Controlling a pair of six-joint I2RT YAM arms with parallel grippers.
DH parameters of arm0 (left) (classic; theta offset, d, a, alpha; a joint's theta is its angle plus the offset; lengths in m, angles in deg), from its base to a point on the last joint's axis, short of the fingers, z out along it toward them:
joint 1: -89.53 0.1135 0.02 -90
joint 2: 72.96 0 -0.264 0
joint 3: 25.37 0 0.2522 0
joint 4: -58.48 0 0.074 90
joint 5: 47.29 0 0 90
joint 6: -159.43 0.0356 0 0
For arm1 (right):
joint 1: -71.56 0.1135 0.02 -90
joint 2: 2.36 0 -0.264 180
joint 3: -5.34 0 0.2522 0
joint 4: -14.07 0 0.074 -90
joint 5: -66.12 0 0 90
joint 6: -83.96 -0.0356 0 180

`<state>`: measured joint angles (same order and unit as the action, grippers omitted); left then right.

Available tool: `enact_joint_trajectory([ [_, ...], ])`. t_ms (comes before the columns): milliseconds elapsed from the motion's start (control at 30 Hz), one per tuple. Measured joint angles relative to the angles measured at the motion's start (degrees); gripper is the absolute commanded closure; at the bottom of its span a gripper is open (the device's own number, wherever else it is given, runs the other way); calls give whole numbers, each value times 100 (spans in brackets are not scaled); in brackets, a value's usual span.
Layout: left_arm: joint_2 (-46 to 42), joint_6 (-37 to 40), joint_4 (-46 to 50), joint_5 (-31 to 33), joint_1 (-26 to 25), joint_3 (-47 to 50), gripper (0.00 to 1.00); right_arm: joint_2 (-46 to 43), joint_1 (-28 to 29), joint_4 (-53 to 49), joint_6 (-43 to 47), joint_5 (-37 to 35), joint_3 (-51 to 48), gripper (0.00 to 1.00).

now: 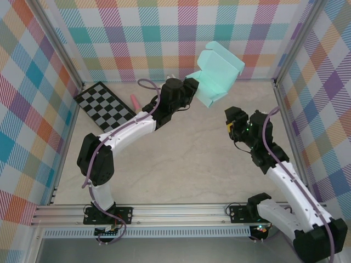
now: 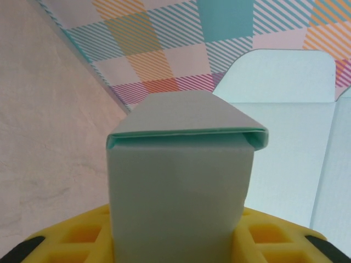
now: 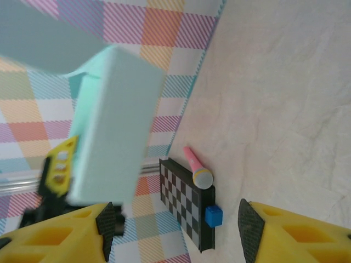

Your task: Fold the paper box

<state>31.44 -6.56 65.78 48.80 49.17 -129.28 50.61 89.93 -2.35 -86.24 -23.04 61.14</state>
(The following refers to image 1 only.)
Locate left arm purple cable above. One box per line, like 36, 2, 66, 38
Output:
82, 79, 162, 245

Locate right aluminium floor rail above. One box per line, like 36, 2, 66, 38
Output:
274, 82, 313, 203

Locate right aluminium frame post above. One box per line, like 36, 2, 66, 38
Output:
273, 0, 327, 87

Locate pink toy microphone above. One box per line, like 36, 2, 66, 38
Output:
129, 94, 142, 113

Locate long aluminium mounting rail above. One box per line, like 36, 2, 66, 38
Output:
30, 202, 333, 227

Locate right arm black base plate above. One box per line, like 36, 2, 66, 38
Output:
229, 204, 280, 224

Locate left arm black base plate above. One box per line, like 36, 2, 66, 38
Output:
83, 207, 134, 225

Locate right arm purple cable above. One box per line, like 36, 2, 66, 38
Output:
257, 106, 334, 263

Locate black grey checkerboard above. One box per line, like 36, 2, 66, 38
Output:
73, 81, 138, 132

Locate light teal paper box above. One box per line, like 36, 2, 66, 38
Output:
186, 41, 246, 109

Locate left aluminium frame post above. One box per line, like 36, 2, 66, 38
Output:
27, 0, 84, 90

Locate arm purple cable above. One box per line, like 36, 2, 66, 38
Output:
82, 79, 162, 245
257, 106, 334, 263

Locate slotted grey cable duct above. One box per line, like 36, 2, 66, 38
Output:
42, 228, 252, 238

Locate left aluminium floor rail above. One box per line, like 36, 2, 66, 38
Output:
48, 86, 84, 205

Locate aluminium frame post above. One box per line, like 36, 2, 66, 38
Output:
273, 0, 327, 87
27, 0, 84, 90

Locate aluminium floor rail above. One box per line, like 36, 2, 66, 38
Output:
48, 86, 84, 205
274, 82, 313, 203

